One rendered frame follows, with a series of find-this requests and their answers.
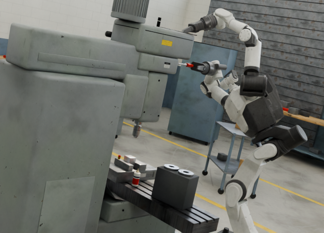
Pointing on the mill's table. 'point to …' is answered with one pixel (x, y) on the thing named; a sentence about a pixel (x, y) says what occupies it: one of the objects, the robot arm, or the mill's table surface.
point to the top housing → (153, 39)
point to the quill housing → (153, 97)
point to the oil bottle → (136, 178)
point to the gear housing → (157, 63)
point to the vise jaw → (140, 165)
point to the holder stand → (175, 186)
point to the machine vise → (128, 172)
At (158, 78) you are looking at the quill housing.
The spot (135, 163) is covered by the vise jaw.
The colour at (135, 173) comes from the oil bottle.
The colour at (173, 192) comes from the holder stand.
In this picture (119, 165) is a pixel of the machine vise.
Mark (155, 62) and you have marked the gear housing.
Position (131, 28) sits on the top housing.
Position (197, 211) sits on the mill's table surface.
